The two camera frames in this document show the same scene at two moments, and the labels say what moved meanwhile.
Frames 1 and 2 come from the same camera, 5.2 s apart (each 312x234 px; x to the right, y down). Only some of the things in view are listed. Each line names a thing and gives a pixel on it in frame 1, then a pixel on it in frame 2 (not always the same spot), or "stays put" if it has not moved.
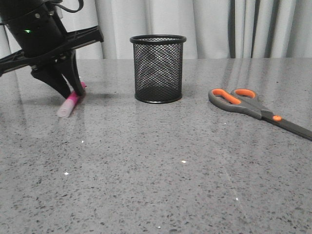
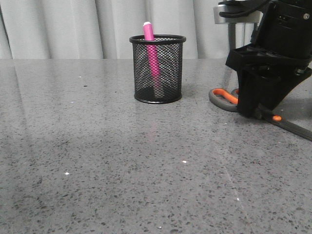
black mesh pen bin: x=158 y=67 stays put
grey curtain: x=214 y=29 stays put
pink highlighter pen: x=71 y=102 → x=153 y=55
